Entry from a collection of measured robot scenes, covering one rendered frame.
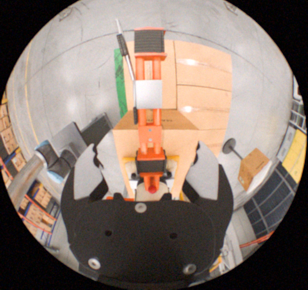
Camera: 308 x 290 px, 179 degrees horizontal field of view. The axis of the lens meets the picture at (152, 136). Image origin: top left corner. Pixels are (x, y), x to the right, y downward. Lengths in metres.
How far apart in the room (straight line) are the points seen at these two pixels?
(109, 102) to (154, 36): 1.27
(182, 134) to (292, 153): 7.23
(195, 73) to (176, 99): 0.28
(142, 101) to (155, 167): 0.21
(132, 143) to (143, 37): 0.40
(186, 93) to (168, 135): 0.48
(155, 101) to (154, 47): 0.13
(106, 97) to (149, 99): 1.25
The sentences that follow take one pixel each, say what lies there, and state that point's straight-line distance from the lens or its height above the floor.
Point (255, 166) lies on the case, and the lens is 1.68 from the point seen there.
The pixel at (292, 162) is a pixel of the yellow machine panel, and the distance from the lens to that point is 7.47.
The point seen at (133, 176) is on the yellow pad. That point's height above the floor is 1.00.
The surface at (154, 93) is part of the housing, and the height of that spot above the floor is 1.09.
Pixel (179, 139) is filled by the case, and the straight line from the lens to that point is 0.46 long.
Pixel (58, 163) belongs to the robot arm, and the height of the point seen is 0.98.
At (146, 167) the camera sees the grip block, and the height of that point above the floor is 1.10.
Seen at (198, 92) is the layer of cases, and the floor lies 0.54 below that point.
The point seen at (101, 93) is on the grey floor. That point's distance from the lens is 1.49.
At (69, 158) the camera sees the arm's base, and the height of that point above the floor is 0.86.
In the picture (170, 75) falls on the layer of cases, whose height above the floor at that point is 0.54.
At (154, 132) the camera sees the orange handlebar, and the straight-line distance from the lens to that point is 0.26.
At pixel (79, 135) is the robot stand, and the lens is 0.85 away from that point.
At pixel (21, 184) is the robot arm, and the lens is 0.72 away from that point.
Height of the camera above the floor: 1.33
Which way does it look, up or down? 62 degrees down
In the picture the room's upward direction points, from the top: 177 degrees clockwise
